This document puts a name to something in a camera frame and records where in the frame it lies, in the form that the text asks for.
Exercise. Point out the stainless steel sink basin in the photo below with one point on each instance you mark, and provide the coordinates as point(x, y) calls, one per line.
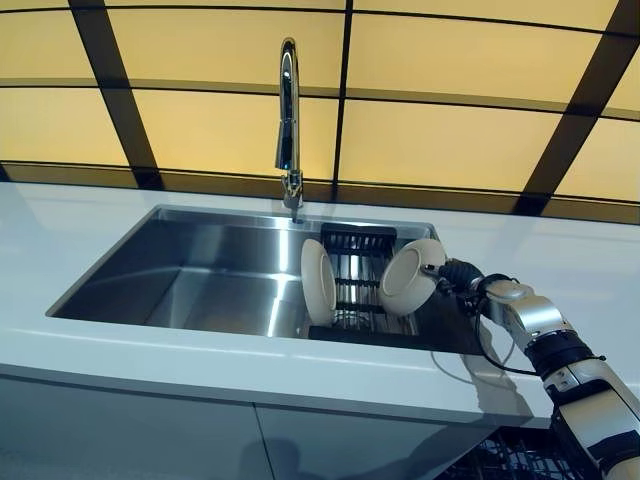
point(200, 280)

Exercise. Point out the cream round plate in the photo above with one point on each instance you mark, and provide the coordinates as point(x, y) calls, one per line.
point(405, 280)
point(315, 285)

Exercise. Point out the black dish drying rack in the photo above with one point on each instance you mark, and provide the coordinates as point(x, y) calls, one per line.
point(355, 280)

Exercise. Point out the white cabinet door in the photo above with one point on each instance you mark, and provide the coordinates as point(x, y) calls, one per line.
point(360, 445)
point(125, 435)

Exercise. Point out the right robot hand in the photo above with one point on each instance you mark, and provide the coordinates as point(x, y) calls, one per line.
point(460, 277)

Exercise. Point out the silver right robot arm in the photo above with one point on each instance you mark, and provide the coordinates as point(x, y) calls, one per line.
point(590, 385)

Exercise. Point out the chrome gooseneck kitchen faucet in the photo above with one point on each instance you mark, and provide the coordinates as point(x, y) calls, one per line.
point(289, 125)

